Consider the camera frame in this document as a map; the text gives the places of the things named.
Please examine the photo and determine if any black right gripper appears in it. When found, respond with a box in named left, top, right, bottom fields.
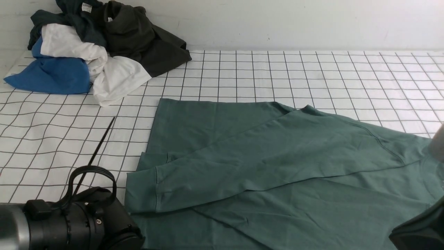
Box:
left=389, top=124, right=444, bottom=250

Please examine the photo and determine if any green long sleeve shirt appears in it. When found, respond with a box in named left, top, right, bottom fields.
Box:
left=125, top=99, right=443, bottom=250

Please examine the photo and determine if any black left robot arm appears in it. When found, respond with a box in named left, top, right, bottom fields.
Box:
left=0, top=187, right=145, bottom=250

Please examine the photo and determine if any dark olive shirt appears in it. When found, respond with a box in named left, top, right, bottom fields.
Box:
left=91, top=1, right=192, bottom=77

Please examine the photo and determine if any white shirt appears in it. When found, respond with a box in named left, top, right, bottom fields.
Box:
left=40, top=24, right=151, bottom=107

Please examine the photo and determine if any dark navy shirt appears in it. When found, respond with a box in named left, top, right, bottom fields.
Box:
left=27, top=0, right=107, bottom=50

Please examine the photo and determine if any blue shirt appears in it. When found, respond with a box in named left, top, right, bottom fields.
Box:
left=4, top=37, right=91, bottom=95

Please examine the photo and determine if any white grid tablecloth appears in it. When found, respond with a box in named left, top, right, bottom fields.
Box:
left=1, top=51, right=443, bottom=203

